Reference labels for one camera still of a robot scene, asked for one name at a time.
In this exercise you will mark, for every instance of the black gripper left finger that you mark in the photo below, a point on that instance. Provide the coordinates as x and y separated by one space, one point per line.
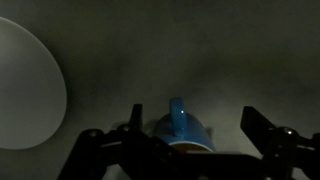
96 153

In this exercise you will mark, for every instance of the white round plate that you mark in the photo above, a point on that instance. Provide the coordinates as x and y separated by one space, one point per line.
26 86

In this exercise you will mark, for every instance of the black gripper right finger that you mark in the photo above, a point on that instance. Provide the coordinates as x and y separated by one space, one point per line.
286 146

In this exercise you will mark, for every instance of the blue ceramic cup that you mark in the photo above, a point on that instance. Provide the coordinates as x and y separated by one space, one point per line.
186 130

